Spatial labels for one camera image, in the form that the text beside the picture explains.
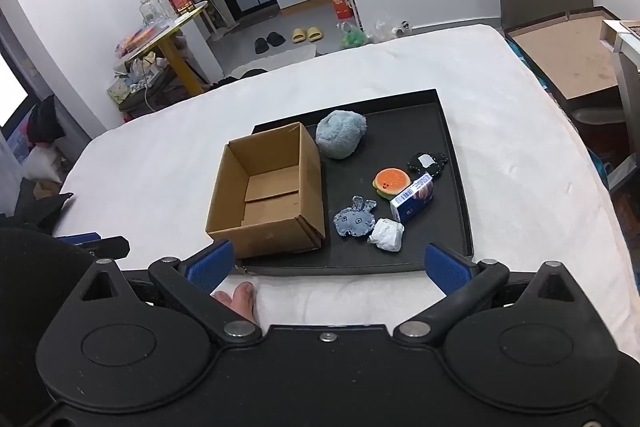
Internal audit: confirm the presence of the black tray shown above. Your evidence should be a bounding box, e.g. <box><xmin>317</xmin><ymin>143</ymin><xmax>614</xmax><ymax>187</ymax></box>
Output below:
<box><xmin>235</xmin><ymin>88</ymin><xmax>475</xmax><ymax>277</ymax></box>

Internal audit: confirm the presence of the burger squishy toy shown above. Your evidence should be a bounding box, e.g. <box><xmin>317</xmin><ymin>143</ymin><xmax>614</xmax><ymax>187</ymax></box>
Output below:
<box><xmin>372</xmin><ymin>168</ymin><xmax>412</xmax><ymax>202</ymax></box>

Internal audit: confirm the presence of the brown cardboard board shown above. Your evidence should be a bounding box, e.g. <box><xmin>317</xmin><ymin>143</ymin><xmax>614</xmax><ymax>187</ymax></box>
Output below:
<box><xmin>504</xmin><ymin>7</ymin><xmax>623</xmax><ymax>108</ymax></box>

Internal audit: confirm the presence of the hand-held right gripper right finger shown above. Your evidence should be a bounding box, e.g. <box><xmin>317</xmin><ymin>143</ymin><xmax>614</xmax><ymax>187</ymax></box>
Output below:
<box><xmin>394</xmin><ymin>243</ymin><xmax>597</xmax><ymax>344</ymax></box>

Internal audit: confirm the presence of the yellow round table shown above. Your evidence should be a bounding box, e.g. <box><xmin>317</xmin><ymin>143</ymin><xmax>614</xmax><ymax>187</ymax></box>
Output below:
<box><xmin>117</xmin><ymin>2</ymin><xmax>211</xmax><ymax>98</ymax></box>

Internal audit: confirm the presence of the glass jar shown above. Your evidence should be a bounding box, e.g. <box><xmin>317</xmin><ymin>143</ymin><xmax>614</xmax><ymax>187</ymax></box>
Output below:
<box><xmin>138</xmin><ymin>0</ymin><xmax>163</xmax><ymax>24</ymax></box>

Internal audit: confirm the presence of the black flower-shaped toy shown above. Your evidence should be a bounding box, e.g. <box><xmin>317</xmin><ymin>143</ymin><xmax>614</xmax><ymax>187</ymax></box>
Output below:
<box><xmin>406</xmin><ymin>151</ymin><xmax>449</xmax><ymax>182</ymax></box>

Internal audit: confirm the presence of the blue plush toy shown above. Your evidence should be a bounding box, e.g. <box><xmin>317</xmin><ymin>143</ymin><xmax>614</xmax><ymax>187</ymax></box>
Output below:
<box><xmin>315</xmin><ymin>109</ymin><xmax>369</xmax><ymax>160</ymax></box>

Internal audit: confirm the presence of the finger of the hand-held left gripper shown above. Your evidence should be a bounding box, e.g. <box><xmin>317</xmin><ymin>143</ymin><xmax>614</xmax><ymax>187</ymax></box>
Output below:
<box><xmin>57</xmin><ymin>232</ymin><xmax>132</xmax><ymax>261</ymax></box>

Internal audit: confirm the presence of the tissue box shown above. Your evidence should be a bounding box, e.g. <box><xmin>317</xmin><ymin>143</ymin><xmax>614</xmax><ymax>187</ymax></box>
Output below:
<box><xmin>106</xmin><ymin>77</ymin><xmax>133</xmax><ymax>110</ymax></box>

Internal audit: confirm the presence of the white sack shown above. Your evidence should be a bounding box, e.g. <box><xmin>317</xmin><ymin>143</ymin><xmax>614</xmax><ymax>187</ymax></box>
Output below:
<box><xmin>25</xmin><ymin>144</ymin><xmax>65</xmax><ymax>182</ymax></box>

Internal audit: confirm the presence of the blue grey fabric toy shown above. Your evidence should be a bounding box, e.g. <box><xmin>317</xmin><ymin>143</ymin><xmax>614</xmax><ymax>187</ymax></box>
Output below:
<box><xmin>333</xmin><ymin>195</ymin><xmax>377</xmax><ymax>239</ymax></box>

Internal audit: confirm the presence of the dark cloth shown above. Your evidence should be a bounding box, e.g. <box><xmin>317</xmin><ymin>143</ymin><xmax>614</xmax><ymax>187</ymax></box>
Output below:
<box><xmin>0</xmin><ymin>179</ymin><xmax>76</xmax><ymax>235</ymax></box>

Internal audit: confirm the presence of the cardboard box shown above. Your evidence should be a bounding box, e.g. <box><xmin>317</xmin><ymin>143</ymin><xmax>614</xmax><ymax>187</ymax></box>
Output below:
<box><xmin>206</xmin><ymin>122</ymin><xmax>327</xmax><ymax>260</ymax></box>

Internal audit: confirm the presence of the green plastic bag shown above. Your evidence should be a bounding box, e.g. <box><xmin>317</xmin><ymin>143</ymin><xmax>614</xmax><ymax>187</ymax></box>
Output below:
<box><xmin>340</xmin><ymin>22</ymin><xmax>371</xmax><ymax>48</ymax></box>

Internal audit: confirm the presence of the white plastic bag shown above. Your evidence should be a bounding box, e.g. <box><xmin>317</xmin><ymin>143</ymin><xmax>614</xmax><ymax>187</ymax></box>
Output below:
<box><xmin>372</xmin><ymin>19</ymin><xmax>401</xmax><ymax>42</ymax></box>

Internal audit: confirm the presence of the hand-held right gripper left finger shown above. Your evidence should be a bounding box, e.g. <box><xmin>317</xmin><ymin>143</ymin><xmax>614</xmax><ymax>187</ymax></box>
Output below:
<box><xmin>69</xmin><ymin>239</ymin><xmax>263</xmax><ymax>343</ymax></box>

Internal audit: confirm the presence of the blue and white small carton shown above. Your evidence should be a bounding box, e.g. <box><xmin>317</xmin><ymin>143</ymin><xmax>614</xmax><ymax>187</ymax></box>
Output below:
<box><xmin>390</xmin><ymin>172</ymin><xmax>434</xmax><ymax>224</ymax></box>

